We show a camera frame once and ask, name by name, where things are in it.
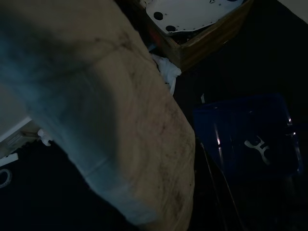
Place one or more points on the brown cardboard box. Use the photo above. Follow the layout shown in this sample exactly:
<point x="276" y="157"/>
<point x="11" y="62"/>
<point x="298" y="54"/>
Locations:
<point x="204" y="45"/>

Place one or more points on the white Y-shaped plastic piece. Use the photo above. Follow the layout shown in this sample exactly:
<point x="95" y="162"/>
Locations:
<point x="258" y="150"/>

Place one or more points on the white tape roll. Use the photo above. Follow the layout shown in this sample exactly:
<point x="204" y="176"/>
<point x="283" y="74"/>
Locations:
<point x="4" y="178"/>

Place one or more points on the blue plastic dustpan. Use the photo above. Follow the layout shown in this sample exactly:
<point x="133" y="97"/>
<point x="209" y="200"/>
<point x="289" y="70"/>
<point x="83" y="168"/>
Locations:
<point x="240" y="125"/>

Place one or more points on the small white crumpled tissue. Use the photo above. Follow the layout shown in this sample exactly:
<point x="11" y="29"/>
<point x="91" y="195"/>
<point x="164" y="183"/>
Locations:
<point x="44" y="137"/>

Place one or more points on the small white block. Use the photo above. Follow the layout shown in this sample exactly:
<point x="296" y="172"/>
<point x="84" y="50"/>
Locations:
<point x="8" y="160"/>

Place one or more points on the large white crumpled tissue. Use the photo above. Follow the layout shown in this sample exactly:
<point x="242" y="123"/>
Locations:
<point x="168" y="68"/>

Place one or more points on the white plastic shell part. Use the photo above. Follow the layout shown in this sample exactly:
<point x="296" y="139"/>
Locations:
<point x="192" y="14"/>

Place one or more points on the black floor mat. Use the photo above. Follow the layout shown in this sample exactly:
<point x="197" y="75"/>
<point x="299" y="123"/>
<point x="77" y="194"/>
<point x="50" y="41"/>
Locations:
<point x="252" y="72"/>

